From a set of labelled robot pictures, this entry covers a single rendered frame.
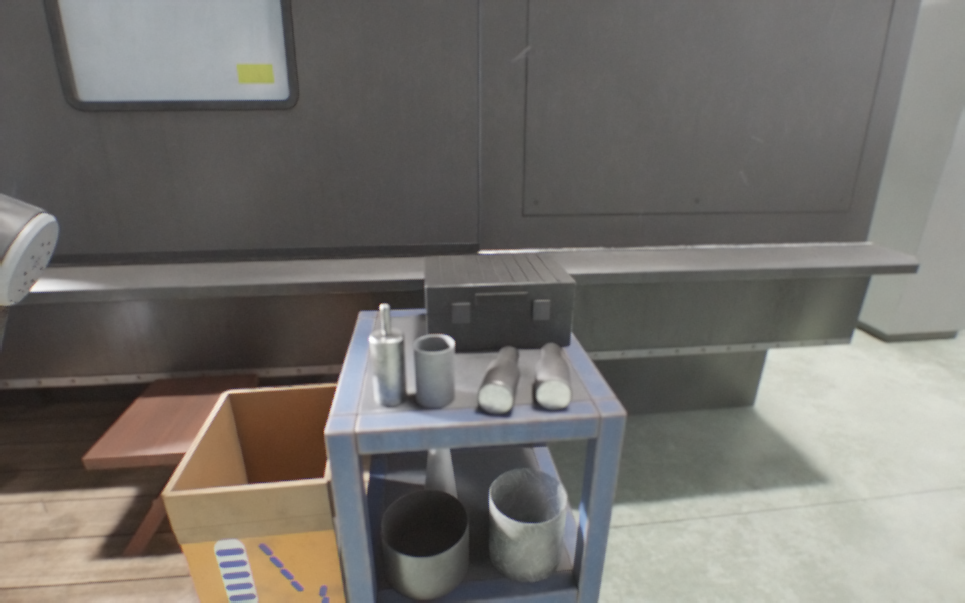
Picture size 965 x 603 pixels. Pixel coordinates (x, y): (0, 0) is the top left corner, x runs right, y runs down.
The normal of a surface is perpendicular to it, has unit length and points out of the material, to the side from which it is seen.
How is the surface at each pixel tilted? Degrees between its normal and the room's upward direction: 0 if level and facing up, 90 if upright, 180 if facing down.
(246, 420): 90
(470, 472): 0
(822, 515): 0
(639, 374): 90
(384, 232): 86
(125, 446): 0
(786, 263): 31
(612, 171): 86
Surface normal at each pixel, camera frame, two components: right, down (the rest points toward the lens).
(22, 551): 0.01, -0.93
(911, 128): -0.99, 0.04
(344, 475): 0.12, 0.37
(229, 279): 0.07, -0.61
